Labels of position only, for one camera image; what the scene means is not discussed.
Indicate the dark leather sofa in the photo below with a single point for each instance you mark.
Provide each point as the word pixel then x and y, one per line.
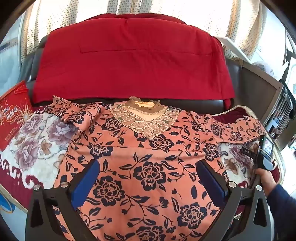
pixel 27 69

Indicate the grey side panel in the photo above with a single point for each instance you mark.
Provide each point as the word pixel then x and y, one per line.
pixel 256 88

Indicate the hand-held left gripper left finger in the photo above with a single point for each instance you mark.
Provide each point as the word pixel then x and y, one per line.
pixel 85 180

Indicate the white shelf board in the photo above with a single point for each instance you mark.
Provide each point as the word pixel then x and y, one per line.
pixel 233 47

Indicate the dotted white curtain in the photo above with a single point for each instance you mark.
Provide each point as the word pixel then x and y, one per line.
pixel 240 27

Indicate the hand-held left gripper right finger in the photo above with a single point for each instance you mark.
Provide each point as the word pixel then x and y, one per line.
pixel 211 183

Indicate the white appliance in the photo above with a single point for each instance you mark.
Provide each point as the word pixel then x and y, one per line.
pixel 10 64

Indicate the person's right hand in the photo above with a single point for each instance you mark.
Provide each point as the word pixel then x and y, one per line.
pixel 267 180

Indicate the white slatted cabinet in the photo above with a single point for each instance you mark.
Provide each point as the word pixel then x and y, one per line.
pixel 281 109

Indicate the red quilt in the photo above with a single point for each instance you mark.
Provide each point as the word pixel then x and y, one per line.
pixel 129 64

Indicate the orange floral blouse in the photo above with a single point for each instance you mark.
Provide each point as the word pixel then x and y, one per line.
pixel 148 148

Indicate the person's right forearm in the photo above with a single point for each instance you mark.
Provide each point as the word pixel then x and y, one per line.
pixel 284 213

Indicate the floral plush sofa blanket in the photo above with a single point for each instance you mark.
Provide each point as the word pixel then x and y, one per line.
pixel 34 139

